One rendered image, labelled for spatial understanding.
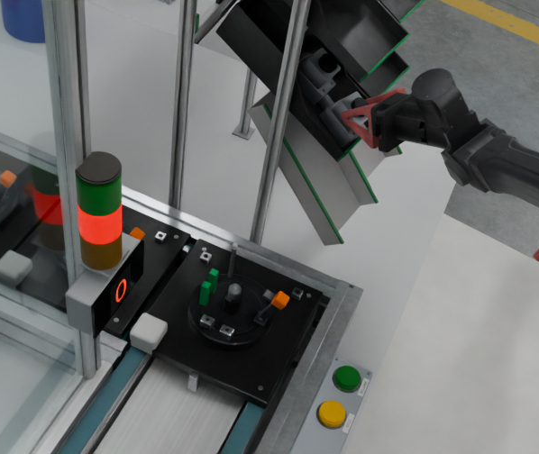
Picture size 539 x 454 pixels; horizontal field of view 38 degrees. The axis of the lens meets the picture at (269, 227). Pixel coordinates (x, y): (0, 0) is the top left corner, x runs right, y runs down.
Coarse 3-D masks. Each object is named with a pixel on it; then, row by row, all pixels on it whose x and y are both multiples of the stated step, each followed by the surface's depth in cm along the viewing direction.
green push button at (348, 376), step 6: (348, 366) 126; (336, 372) 125; (342, 372) 125; (348, 372) 125; (354, 372) 125; (336, 378) 124; (342, 378) 124; (348, 378) 124; (354, 378) 124; (360, 378) 125; (342, 384) 123; (348, 384) 123; (354, 384) 124
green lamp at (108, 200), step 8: (120, 176) 86; (80, 184) 85; (88, 184) 85; (112, 184) 85; (120, 184) 87; (80, 192) 86; (88, 192) 85; (96, 192) 85; (104, 192) 85; (112, 192) 86; (120, 192) 88; (80, 200) 87; (88, 200) 86; (96, 200) 86; (104, 200) 86; (112, 200) 87; (120, 200) 89; (80, 208) 88; (88, 208) 87; (96, 208) 87; (104, 208) 87; (112, 208) 88
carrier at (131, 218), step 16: (128, 208) 141; (128, 224) 139; (144, 224) 139; (160, 224) 140; (144, 240) 137; (176, 240) 138; (144, 256) 134; (160, 256) 135; (176, 256) 136; (144, 272) 132; (160, 272) 133; (144, 288) 130; (128, 304) 128; (144, 304) 130; (112, 320) 125; (128, 320) 126
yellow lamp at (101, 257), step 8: (80, 240) 93; (120, 240) 94; (80, 248) 95; (88, 248) 93; (96, 248) 92; (104, 248) 92; (112, 248) 93; (120, 248) 95; (88, 256) 94; (96, 256) 94; (104, 256) 94; (112, 256) 94; (120, 256) 96; (88, 264) 95; (96, 264) 95; (104, 264) 95; (112, 264) 96
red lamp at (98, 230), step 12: (84, 216) 89; (96, 216) 88; (108, 216) 89; (120, 216) 91; (84, 228) 90; (96, 228) 90; (108, 228) 90; (120, 228) 92; (96, 240) 91; (108, 240) 92
